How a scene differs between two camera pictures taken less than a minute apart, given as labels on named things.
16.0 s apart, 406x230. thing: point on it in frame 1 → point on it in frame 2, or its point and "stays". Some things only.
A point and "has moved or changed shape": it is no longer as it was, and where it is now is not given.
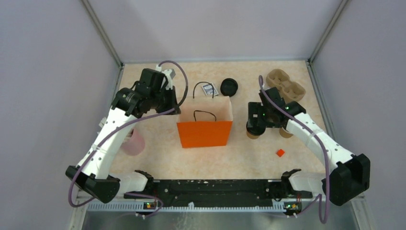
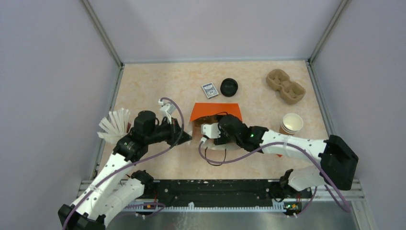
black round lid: [229, 87] stays
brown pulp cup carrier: [292, 91] stays
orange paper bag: [204, 121] has moved or changed shape
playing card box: [208, 90] stays
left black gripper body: [163, 100] → [167, 132]
